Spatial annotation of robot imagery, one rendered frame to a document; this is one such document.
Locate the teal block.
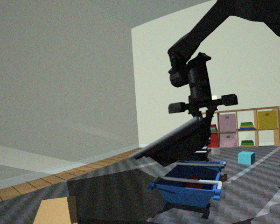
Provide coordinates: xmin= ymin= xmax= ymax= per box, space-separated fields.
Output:
xmin=238 ymin=151 xmax=255 ymax=165

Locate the blue plastic tray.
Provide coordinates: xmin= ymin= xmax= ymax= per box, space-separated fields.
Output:
xmin=146 ymin=160 xmax=226 ymax=208

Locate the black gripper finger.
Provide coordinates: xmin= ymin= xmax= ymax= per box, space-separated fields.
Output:
xmin=188 ymin=111 xmax=202 ymax=117
xmin=206 ymin=109 xmax=218 ymax=136

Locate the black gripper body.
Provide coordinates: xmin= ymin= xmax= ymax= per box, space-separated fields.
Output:
xmin=168 ymin=77 xmax=238 ymax=114

